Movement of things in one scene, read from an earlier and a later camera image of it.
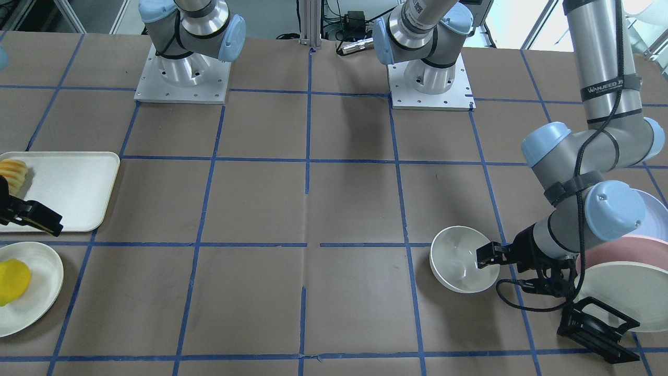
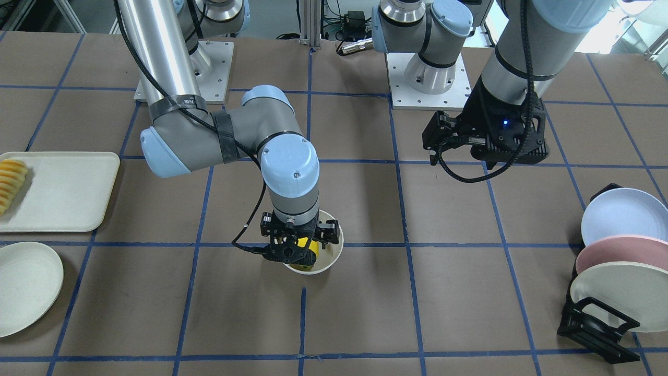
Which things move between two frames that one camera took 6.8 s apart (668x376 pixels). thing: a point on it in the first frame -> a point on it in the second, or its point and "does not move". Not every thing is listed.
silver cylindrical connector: x=359 y=45 does not move
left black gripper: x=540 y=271 -> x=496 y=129
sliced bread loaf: x=14 y=171 does not move
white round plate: x=43 y=292 does not move
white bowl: x=453 y=259 -> x=329 y=256
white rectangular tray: x=74 y=185 does not move
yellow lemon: x=15 y=278 -> x=313 y=246
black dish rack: x=597 y=336 does not move
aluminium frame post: x=310 y=23 does not move
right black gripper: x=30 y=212 -> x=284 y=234
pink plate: x=630 y=248 does not move
